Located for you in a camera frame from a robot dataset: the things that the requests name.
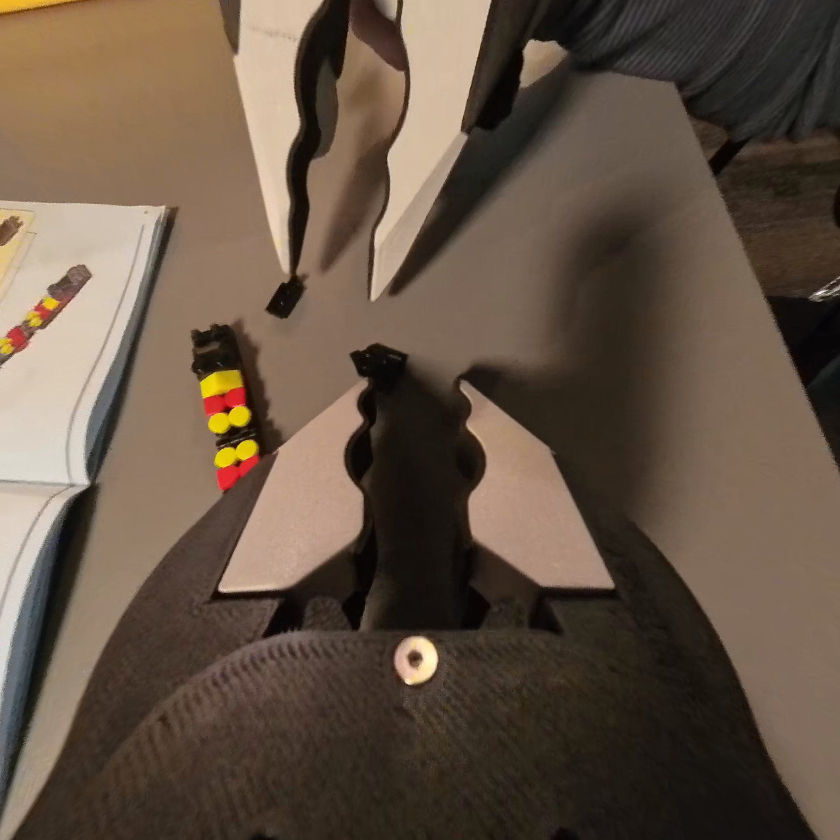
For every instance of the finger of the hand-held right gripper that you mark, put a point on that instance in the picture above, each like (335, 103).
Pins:
(439, 98)
(272, 118)

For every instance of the lego instruction booklet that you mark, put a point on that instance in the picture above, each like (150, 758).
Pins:
(65, 315)

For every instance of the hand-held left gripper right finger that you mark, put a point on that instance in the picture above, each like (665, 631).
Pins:
(531, 518)

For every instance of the black red yellow lego assembly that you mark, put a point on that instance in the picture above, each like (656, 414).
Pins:
(226, 410)

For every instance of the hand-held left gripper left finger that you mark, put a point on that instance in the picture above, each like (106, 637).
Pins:
(295, 518)

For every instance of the small black lego piece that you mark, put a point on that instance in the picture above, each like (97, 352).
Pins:
(377, 364)
(285, 298)

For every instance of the yellow plastic bin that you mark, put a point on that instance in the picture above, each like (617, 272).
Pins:
(33, 2)

